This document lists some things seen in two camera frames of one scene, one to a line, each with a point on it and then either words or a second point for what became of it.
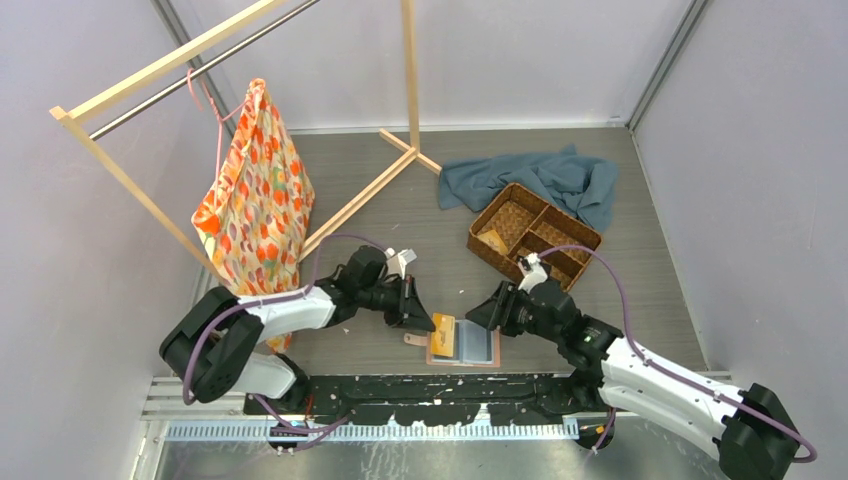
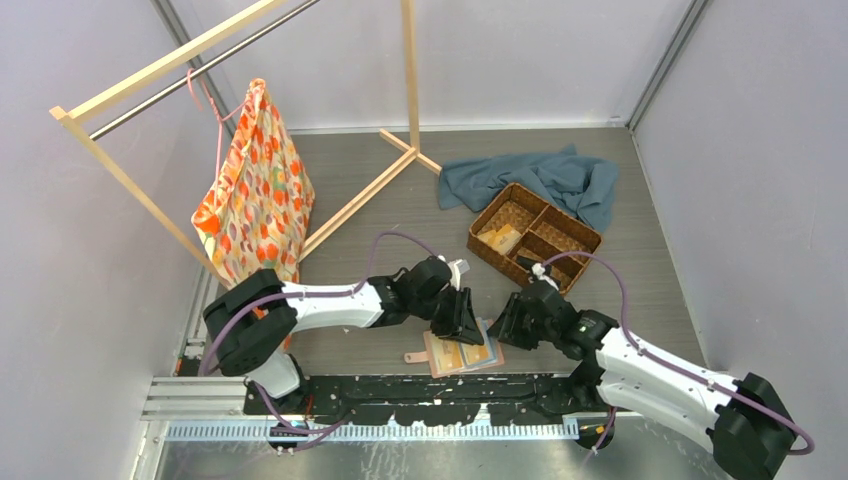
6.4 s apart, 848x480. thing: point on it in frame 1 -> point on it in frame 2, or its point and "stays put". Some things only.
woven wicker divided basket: (518, 222) stays put
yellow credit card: (442, 340) -> (504, 241)
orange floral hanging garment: (258, 216) stays put
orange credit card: (493, 238) stays put
